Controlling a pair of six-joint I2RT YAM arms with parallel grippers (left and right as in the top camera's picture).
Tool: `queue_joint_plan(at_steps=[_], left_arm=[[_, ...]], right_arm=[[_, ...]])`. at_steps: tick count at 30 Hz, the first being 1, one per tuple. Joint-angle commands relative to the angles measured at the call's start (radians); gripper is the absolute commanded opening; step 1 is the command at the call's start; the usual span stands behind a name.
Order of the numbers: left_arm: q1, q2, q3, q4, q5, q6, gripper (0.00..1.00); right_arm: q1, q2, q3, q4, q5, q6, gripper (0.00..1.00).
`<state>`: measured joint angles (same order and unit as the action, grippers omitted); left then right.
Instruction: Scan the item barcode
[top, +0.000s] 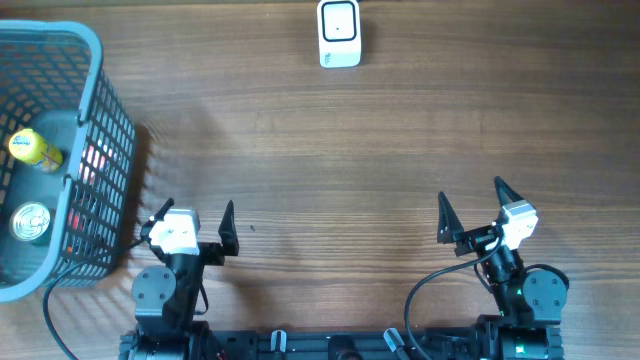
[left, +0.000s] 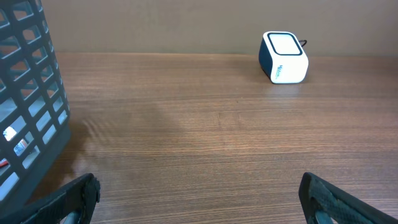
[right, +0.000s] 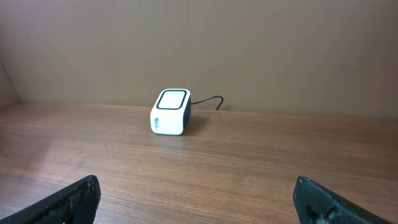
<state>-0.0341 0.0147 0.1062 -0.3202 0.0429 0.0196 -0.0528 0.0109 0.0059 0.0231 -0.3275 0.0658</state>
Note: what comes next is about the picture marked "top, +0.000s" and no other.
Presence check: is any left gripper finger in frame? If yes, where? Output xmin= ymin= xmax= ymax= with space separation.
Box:
xmin=218 ymin=200 xmax=239 ymax=256
xmin=140 ymin=198 xmax=175 ymax=235

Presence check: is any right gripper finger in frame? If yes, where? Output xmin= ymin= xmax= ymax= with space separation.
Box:
xmin=493 ymin=176 xmax=523 ymax=206
xmin=437 ymin=192 xmax=464 ymax=244

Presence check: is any red snack box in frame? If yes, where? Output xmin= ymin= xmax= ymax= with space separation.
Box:
xmin=65 ymin=142 xmax=118 ymax=256

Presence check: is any colourful tin can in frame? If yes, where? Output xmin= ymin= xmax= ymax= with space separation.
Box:
xmin=9 ymin=202 xmax=54 ymax=245

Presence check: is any yellow lidded jar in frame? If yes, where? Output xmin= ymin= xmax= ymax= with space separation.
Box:
xmin=9 ymin=128 xmax=64 ymax=173

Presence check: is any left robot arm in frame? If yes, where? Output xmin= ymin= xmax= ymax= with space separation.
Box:
xmin=118 ymin=199 xmax=239 ymax=360

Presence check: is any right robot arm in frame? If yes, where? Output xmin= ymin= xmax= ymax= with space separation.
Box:
xmin=423 ymin=177 xmax=570 ymax=359

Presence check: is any white barcode scanner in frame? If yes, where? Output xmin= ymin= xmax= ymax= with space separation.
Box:
xmin=316 ymin=0 xmax=362 ymax=69

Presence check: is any grey plastic mesh basket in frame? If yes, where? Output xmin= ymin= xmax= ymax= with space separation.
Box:
xmin=1 ymin=20 xmax=137 ymax=303

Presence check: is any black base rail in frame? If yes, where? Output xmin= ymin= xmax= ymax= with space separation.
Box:
xmin=118 ymin=327 xmax=565 ymax=360

